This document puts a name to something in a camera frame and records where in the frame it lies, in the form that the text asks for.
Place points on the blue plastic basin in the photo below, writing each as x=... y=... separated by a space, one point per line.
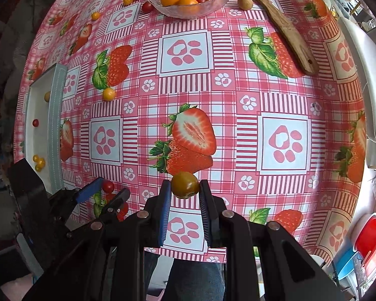
x=346 y=263

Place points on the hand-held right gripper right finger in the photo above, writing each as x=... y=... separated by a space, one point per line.
x=206 y=213

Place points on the red plastic bucket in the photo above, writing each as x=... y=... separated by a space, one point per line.
x=373 y=235

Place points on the orange cherry tomato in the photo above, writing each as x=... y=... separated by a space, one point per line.
x=128 y=0

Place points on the white tray grey rim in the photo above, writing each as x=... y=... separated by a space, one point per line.
x=58 y=116

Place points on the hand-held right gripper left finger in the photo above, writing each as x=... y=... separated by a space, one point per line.
x=164 y=213

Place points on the long wooden board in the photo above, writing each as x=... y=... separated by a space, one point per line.
x=285 y=28

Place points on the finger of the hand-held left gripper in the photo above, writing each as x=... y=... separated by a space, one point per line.
x=87 y=189
x=119 y=200

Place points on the round brown fruit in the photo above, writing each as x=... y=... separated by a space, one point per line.
x=245 y=3

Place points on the brown green tomato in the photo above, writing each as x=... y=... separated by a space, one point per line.
x=185 y=185

